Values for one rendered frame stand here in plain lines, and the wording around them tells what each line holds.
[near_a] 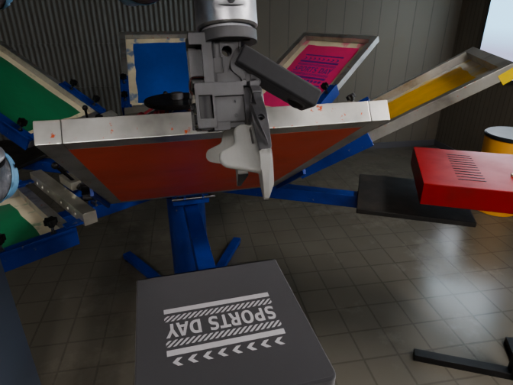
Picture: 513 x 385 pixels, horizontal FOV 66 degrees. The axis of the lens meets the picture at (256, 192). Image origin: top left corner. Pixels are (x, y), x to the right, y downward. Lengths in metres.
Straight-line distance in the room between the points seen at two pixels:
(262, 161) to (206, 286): 0.83
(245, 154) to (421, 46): 5.18
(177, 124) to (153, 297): 0.69
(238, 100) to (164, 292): 0.84
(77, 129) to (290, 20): 4.36
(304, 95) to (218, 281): 0.84
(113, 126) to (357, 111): 0.41
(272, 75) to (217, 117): 0.08
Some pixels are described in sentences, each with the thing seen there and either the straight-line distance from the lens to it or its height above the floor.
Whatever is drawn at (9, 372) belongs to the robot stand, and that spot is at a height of 0.94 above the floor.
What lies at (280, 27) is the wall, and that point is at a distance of 4.88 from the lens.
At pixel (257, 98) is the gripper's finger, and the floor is 1.61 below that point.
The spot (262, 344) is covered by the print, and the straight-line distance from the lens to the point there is 1.05.
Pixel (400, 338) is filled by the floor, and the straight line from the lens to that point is 2.54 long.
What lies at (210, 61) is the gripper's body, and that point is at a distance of 0.49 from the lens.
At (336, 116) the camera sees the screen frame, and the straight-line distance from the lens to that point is 0.71.
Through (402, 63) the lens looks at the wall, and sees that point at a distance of 5.49.
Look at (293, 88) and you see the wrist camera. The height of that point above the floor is 1.62.
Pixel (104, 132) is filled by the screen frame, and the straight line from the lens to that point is 0.65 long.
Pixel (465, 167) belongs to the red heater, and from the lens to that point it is 1.88.
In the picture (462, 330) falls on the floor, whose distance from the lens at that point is 2.73.
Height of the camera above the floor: 1.71
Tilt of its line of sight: 25 degrees down
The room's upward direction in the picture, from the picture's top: straight up
